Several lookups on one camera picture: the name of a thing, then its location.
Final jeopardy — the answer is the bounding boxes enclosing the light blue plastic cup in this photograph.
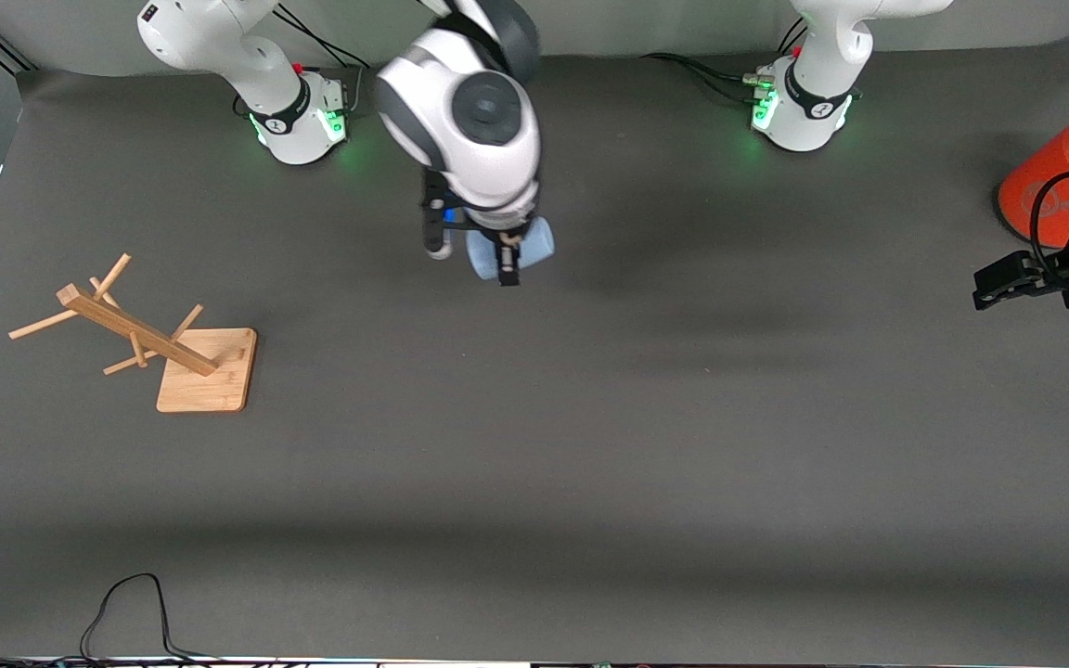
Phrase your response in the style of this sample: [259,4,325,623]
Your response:
[466,215,556,281]

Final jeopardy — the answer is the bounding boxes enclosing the wooden cup rack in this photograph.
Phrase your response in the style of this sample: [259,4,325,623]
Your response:
[8,252,258,414]

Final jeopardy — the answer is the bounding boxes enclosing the orange cylinder with grey lid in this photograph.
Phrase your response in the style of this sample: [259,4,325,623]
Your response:
[997,97,1069,250]

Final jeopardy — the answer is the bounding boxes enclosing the dark grey table mat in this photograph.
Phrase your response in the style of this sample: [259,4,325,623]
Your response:
[0,32,1069,664]

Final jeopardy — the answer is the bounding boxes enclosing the black left arm base cables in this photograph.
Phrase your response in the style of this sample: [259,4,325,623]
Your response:
[641,19,809,108]

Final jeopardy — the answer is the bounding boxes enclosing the black arm base cables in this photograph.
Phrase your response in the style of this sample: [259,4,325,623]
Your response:
[641,19,809,108]
[273,3,382,117]

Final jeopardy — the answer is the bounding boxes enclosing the black right arm base cables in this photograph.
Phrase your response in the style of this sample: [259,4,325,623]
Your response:
[273,3,382,117]

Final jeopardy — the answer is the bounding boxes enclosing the thin black loose cable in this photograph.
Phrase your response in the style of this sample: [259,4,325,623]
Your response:
[0,573,248,668]

